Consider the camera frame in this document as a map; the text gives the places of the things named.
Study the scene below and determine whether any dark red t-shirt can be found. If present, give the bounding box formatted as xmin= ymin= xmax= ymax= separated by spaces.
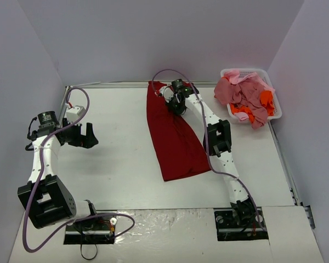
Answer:
xmin=146 ymin=81 xmax=210 ymax=181

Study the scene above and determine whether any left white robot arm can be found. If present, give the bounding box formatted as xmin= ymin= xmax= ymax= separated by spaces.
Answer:
xmin=18 ymin=111 xmax=100 ymax=229

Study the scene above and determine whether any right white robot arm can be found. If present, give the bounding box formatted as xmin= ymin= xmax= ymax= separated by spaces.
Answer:
xmin=160 ymin=79 xmax=256 ymax=226

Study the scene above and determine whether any pink t-shirt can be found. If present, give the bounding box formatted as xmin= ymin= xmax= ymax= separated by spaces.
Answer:
xmin=213 ymin=69 xmax=276 ymax=127

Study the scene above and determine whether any white plastic basket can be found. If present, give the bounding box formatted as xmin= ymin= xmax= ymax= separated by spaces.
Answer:
xmin=220 ymin=68 xmax=282 ymax=121

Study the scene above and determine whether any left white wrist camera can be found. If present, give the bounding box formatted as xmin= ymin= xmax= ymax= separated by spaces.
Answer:
xmin=65 ymin=103 xmax=85 ymax=123

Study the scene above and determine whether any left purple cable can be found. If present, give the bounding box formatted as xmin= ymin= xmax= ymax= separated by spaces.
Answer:
xmin=22 ymin=85 xmax=136 ymax=251

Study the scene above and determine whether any purple cable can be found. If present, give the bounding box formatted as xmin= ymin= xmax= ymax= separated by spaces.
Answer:
xmin=151 ymin=68 xmax=264 ymax=230
xmin=22 ymin=85 xmax=136 ymax=251

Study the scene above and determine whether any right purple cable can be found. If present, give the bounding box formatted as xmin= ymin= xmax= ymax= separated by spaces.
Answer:
xmin=151 ymin=68 xmax=264 ymax=230

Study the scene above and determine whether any black thin cable loop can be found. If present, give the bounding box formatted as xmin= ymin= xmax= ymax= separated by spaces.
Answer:
xmin=80 ymin=242 xmax=98 ymax=261

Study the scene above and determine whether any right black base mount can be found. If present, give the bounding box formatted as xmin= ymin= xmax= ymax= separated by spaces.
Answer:
xmin=214 ymin=208 xmax=269 ymax=242

